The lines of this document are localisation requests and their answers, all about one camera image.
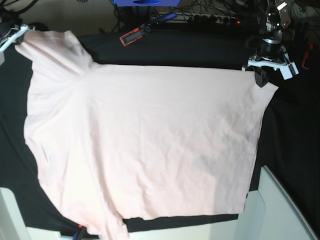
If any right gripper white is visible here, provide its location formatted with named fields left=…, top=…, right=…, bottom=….
left=0, top=24, right=28, bottom=64

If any white side table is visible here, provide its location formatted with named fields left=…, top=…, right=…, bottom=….
left=0, top=166, right=318, bottom=240

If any red black clamp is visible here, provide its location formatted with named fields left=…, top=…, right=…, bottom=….
left=119, top=24, right=152, bottom=47

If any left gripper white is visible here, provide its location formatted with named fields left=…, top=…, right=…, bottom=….
left=241, top=46, right=299, bottom=88

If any red clamp right edge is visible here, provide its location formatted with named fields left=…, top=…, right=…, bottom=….
left=301, top=43, right=314, bottom=71

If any white power strip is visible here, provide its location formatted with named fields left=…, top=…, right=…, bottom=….
left=167, top=12, right=242, bottom=26

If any blue plastic box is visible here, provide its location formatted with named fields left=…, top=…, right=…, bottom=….
left=111, top=0, right=180, bottom=7

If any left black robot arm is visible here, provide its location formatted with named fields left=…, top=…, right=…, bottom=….
left=242, top=0, right=299, bottom=88

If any pale pink T-shirt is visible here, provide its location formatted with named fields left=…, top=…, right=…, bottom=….
left=16, top=31, right=277, bottom=240

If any black table cloth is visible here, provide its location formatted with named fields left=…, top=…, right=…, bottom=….
left=0, top=31, right=320, bottom=235

